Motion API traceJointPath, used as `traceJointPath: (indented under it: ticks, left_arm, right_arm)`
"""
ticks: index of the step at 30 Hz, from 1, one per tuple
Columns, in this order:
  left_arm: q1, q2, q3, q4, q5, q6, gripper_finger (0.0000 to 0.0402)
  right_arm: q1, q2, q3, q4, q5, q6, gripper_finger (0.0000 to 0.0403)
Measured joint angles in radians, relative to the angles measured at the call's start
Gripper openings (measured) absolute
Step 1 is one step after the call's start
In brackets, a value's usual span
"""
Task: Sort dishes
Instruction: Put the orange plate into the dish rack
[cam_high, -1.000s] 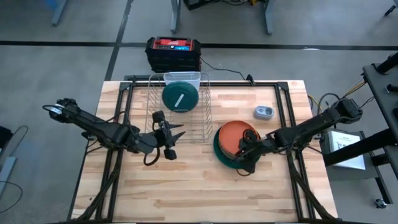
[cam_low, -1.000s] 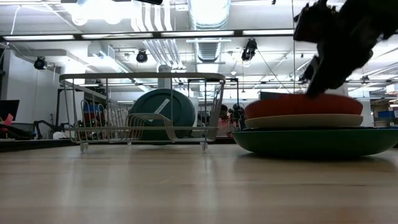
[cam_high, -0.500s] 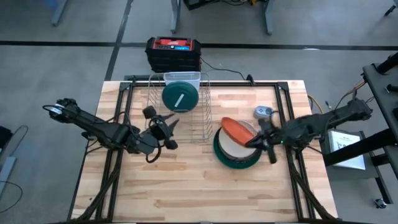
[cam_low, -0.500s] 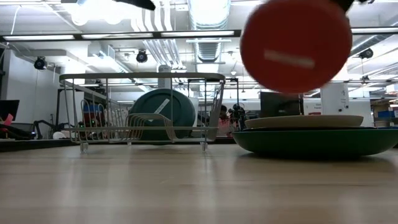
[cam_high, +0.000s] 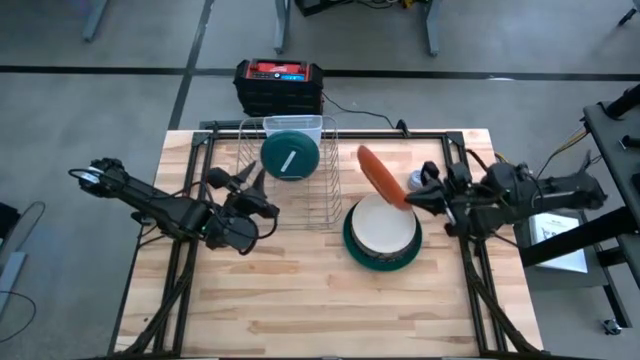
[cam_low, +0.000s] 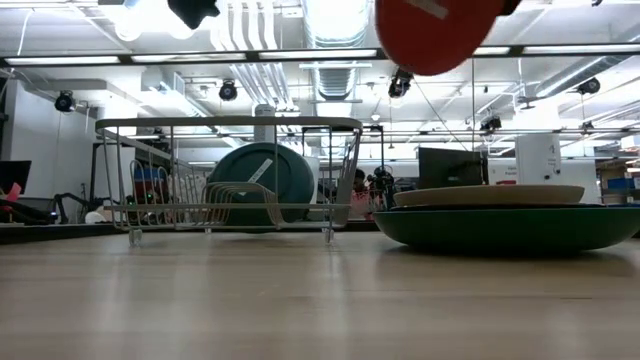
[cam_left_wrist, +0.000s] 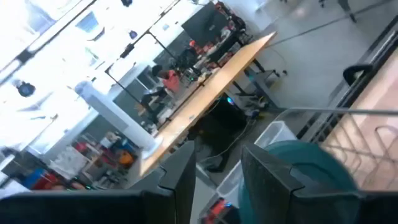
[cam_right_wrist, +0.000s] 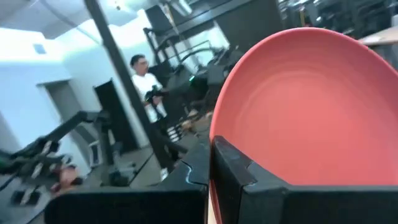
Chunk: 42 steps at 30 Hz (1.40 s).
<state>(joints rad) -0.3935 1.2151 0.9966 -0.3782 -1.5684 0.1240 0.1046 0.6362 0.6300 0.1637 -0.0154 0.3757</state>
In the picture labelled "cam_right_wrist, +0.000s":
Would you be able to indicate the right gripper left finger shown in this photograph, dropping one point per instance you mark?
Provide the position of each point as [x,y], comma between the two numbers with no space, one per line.
[140,205]

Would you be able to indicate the person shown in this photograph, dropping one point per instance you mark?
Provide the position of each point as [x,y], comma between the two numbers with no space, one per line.
[146,87]

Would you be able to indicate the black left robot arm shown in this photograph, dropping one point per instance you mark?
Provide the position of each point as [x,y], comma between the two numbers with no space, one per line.
[71,123]

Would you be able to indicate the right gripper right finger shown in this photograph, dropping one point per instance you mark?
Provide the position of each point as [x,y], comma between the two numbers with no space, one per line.
[280,205]

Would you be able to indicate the black pillar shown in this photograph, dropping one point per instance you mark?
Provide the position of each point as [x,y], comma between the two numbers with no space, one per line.
[107,37]

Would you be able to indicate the black door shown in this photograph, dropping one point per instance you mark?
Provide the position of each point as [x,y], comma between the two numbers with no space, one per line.
[109,124]

